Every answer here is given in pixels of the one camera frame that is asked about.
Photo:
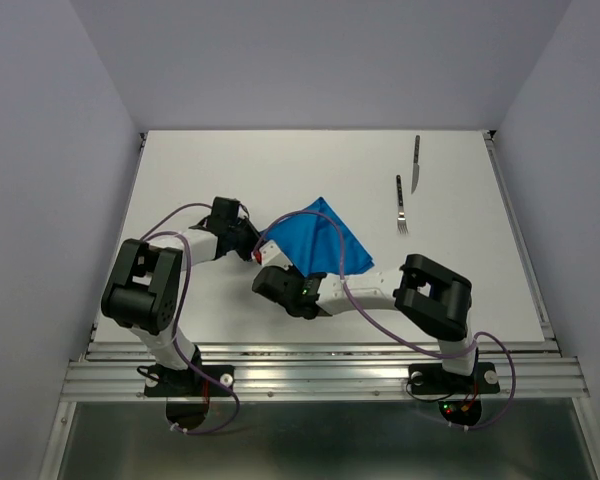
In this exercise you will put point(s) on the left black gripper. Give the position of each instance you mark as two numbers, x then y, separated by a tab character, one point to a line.
255	237

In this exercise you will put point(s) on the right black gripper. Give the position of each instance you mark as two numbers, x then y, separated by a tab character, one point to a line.
288	270

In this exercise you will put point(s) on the blue cloth napkin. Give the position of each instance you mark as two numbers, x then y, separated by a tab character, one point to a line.
312	242

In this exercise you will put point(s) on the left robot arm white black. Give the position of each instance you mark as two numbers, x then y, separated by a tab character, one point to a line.
147	285

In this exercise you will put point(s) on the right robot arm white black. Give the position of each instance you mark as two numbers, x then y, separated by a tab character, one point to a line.
434	298

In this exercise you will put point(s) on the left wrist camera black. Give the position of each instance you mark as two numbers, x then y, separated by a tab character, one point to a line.
225	214

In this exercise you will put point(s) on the steel fork black handle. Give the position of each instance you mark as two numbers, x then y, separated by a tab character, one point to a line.
402	225

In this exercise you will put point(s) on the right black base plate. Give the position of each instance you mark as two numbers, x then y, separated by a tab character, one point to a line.
430	379

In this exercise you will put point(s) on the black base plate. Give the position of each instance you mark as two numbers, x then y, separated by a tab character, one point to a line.
430	379
161	382

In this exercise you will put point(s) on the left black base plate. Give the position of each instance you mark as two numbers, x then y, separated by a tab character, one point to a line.
161	382

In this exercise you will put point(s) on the steel knife black handle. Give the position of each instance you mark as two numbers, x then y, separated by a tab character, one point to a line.
415	164

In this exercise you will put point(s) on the aluminium front rail frame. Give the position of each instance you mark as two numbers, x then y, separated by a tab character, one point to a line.
319	372

